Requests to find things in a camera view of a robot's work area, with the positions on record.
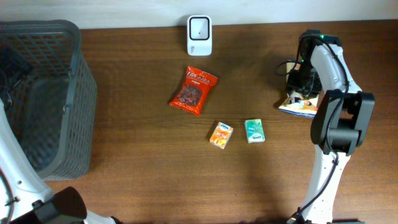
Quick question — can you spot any orange Kleenex tissue pack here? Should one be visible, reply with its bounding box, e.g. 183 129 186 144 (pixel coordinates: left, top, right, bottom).
209 122 234 149

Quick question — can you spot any red snack bag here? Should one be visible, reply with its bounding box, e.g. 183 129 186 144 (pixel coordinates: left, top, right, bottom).
169 66 218 116

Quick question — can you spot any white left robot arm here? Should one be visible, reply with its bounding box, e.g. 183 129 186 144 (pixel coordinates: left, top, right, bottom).
1 103 121 224

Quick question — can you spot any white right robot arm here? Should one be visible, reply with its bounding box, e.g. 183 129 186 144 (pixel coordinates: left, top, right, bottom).
286 30 375 223

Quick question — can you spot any green Kleenex tissue pack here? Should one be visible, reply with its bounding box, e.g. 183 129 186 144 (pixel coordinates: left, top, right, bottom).
244 119 265 144

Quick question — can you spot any grey plastic basket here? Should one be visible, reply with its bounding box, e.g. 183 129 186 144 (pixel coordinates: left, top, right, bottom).
1 20 97 180

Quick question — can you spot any white barcode scanner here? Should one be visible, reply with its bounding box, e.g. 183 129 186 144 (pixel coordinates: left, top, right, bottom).
187 15 213 56

